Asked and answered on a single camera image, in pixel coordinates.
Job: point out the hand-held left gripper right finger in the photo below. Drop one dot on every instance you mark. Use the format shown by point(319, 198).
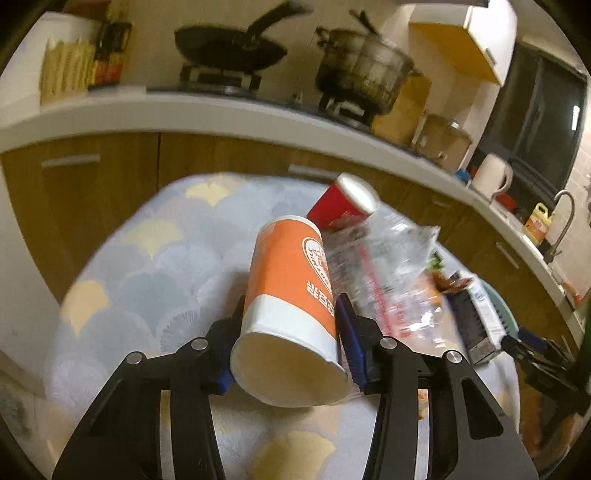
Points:
point(351, 341)

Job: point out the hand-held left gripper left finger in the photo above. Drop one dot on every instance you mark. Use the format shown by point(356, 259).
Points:
point(225, 381)

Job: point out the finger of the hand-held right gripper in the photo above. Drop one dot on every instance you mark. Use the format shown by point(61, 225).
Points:
point(531, 337)

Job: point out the light green plastic basket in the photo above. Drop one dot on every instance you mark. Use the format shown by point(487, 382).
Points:
point(505, 314)

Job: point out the orange paper cup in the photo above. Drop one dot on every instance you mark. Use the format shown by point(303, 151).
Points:
point(286, 277)

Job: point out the dark drink carton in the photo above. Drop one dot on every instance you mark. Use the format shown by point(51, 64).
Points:
point(475, 318)

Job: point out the clear plastic wrapper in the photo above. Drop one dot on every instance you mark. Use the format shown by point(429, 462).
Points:
point(392, 263)

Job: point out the orange snack wrapper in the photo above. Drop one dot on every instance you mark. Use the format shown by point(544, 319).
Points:
point(443, 281)

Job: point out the yellow detergent bottle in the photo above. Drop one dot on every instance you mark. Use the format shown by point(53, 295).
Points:
point(538, 224)

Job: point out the shell patterned tablecloth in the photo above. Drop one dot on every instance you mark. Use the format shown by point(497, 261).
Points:
point(161, 277)

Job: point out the steel kitchen faucet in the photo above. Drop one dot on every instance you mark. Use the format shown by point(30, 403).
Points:
point(565, 217)

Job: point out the small red item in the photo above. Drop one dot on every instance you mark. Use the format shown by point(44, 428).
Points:
point(505, 201)

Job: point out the red paper cup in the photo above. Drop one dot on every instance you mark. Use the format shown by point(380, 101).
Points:
point(332, 203)

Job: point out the white electric kettle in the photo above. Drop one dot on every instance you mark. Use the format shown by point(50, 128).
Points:
point(489, 175)

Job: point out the small blue item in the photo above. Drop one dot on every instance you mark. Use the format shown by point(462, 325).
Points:
point(461, 177)

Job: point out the wooden base cabinet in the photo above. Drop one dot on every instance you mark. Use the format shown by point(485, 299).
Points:
point(115, 194)

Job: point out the steel rice cooker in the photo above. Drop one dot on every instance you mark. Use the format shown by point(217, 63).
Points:
point(443, 138)

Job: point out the dark kitchen window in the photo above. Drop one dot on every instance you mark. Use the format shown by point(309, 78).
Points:
point(535, 115)

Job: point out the wooden cutting board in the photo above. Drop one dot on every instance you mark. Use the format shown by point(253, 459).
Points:
point(401, 115)

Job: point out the steel steamer pot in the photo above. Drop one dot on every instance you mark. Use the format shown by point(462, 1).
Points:
point(364, 69)

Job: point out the black gas stove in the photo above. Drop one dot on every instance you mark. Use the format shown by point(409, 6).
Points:
point(217, 81)

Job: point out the black wok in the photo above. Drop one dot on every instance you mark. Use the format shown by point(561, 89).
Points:
point(231, 50)

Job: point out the woven yellow basket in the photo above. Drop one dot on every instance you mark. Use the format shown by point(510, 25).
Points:
point(64, 69)

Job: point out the white wall cabinet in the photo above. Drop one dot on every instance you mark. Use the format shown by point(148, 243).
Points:
point(485, 27)

